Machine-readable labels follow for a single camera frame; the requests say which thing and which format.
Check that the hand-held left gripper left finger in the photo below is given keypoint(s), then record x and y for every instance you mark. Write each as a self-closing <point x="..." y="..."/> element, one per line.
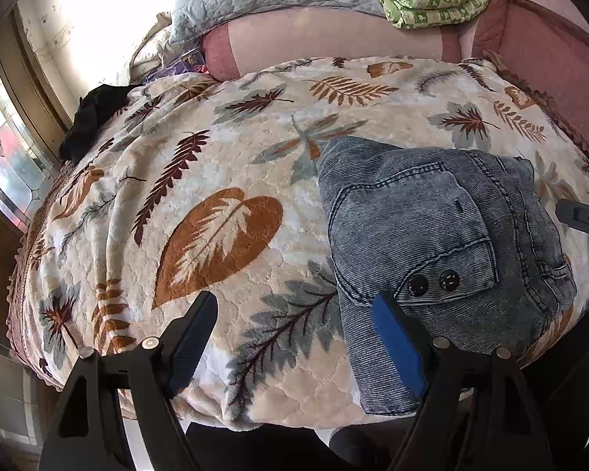
<point x="191" y="343"/>

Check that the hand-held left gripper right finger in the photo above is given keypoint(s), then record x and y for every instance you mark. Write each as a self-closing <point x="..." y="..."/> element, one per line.
<point x="397" y="343"/>

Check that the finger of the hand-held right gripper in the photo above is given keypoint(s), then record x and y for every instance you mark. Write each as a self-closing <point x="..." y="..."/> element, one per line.
<point x="586" y="218"/>

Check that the blue denim pants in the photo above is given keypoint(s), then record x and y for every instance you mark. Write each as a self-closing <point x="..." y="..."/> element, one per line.
<point x="422" y="235"/>

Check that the person's dark clothing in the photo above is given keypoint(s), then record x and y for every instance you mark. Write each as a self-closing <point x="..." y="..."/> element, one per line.
<point x="275" y="451"/>

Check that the leaf print blanket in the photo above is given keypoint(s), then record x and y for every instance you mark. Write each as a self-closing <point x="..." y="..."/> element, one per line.
<point x="201" y="167"/>

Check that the black cloth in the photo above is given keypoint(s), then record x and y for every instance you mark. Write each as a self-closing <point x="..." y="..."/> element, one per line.
<point x="95" y="117"/>

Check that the purple printed item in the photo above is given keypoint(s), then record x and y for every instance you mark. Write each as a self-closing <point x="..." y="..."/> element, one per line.
<point x="186" y="64"/>

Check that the cream cloth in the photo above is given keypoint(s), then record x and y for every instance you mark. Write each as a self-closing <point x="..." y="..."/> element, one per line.
<point x="152" y="49"/>

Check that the window with wooden frame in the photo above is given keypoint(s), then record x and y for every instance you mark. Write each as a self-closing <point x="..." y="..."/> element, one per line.
<point x="10" y="142"/>

